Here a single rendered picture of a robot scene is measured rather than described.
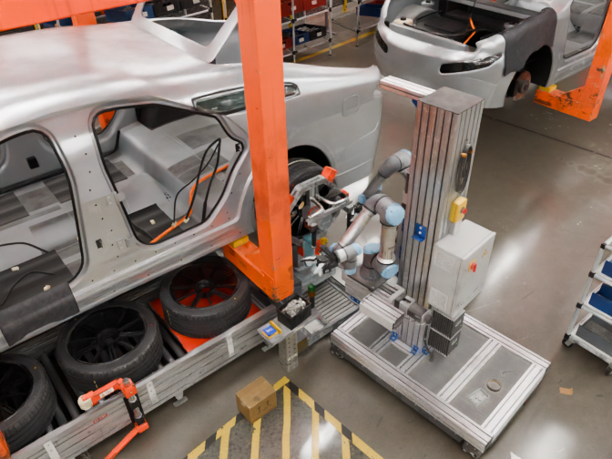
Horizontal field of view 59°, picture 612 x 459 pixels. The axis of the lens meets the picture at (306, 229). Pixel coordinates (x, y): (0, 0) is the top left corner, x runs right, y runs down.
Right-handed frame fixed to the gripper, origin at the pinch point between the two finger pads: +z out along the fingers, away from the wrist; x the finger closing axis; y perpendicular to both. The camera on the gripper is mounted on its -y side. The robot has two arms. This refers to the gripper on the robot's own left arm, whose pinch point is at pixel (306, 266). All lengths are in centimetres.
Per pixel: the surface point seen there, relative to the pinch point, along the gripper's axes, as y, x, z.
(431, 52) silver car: -31, 211, -274
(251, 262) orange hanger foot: 44, 86, 0
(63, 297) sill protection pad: 19, 87, 122
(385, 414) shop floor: 127, -19, -38
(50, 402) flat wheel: 77, 70, 150
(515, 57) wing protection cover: -24, 151, -329
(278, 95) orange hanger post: -85, 39, -14
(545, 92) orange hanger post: 33, 173, -410
